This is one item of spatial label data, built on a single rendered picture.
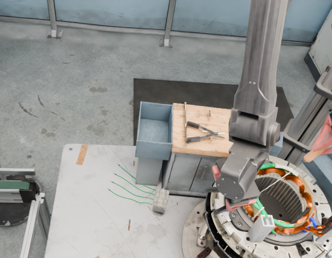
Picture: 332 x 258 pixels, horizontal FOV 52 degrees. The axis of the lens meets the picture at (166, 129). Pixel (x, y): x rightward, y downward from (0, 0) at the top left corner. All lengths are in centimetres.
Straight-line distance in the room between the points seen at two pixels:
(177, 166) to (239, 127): 52
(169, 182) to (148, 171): 8
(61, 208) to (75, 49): 207
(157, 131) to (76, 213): 39
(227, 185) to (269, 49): 24
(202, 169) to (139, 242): 31
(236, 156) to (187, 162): 48
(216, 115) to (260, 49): 60
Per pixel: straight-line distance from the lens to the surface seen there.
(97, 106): 259
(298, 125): 135
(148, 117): 118
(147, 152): 106
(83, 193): 124
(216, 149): 104
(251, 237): 87
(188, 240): 117
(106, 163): 131
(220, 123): 112
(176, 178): 117
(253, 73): 58
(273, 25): 56
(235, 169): 61
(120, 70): 290
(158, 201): 119
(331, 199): 115
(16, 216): 212
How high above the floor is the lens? 186
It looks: 48 degrees down
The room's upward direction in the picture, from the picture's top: 12 degrees clockwise
